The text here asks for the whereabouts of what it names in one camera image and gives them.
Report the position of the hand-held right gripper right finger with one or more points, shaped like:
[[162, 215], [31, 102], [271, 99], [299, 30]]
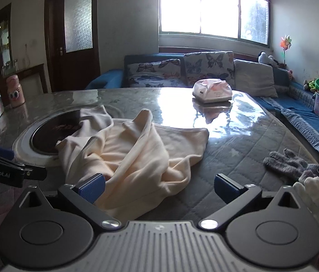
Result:
[[225, 189]]

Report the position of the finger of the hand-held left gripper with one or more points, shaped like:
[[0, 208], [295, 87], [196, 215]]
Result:
[[36, 174], [2, 153]]

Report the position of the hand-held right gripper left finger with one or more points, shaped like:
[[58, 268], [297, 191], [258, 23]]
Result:
[[91, 189]]

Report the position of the cream long-sleeve shirt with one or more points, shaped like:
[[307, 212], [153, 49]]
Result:
[[136, 153]]

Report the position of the round black induction cooktop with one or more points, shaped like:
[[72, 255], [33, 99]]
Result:
[[49, 136]]

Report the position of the pink cartoon thermos bottle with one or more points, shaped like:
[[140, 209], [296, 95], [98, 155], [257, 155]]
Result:
[[15, 93]]

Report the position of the grey knitted glove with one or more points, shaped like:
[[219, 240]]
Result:
[[285, 164]]

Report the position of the dark wooden sideboard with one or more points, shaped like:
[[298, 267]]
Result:
[[35, 76]]

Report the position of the white knitted glove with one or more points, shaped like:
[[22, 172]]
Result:
[[315, 201]]

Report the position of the pink white tissue pack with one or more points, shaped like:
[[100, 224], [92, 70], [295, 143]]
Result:
[[212, 92]]

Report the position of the blue sofa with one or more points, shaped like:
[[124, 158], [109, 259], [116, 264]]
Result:
[[301, 110]]

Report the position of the dark wooden glass door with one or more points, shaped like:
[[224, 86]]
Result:
[[74, 68]]

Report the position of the grey cushion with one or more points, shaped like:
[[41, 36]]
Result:
[[254, 79]]

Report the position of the square butterfly print cushion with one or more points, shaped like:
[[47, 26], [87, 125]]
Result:
[[207, 65]]

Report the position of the small pink toy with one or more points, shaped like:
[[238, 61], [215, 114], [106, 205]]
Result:
[[290, 75]]

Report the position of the green plush toy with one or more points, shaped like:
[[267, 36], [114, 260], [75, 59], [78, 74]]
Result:
[[309, 85]]

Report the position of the white plush toy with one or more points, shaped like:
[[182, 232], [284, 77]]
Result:
[[265, 59]]

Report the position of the colourful pinwheel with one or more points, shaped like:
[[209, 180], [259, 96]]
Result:
[[286, 43]]

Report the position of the large window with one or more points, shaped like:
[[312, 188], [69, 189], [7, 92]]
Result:
[[204, 5]]

